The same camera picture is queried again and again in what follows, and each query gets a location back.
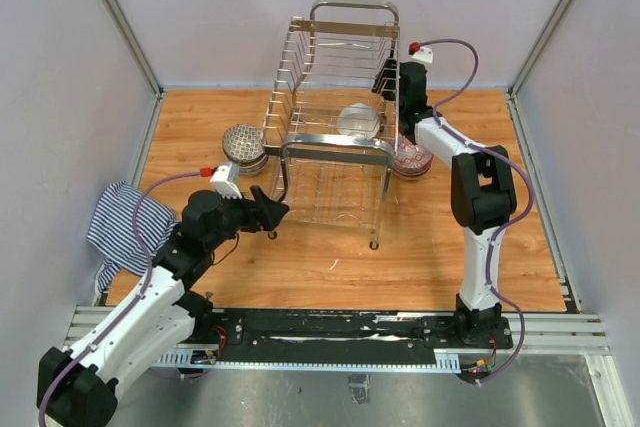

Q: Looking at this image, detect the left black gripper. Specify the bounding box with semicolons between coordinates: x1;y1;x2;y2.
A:
206;184;288;251

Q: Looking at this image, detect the plain white bowl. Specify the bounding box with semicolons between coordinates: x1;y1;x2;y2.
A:
336;103;380;139

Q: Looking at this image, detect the brown diamond pattern bowl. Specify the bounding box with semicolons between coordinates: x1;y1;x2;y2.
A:
222;123;265;164

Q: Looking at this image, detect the red geometric pattern bowl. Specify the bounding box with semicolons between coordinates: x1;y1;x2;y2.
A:
393;135;433;170

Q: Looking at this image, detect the black leaf coral bowl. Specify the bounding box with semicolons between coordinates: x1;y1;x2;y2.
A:
230;154;269;176

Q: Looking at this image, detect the red ikat pattern bowl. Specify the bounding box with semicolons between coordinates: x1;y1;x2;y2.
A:
393;167;430;180

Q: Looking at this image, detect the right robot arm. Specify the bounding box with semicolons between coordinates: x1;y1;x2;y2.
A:
372;58;517;349

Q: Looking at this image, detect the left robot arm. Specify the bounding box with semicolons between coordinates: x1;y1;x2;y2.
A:
36;186;290;426

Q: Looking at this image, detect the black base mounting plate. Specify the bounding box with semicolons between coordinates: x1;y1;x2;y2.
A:
155;306;514;368

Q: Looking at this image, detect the blue striped cloth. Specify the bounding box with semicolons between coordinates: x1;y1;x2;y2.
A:
86;181;178;294

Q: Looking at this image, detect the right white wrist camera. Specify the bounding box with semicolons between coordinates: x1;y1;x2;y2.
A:
409;43;434;66

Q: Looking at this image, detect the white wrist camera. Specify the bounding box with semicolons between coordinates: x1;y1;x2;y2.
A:
409;43;434;66
209;161;243;199

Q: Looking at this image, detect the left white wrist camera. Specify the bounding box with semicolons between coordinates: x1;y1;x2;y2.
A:
209;161;243;199

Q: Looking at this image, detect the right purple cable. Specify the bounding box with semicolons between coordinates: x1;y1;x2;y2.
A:
408;37;537;388

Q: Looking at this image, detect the purple cable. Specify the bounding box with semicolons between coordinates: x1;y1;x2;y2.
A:
37;164;216;427
408;37;537;388

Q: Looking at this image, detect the silver wire dish rack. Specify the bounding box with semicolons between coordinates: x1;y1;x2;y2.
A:
263;0;400;250

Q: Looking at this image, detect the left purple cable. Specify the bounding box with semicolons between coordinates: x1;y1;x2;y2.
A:
37;164;216;427

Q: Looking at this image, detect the grey slotted cable duct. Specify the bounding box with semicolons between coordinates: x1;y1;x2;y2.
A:
154;342;461;373

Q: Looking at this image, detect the aluminium frame rail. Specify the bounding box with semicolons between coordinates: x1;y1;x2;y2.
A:
102;0;164;97

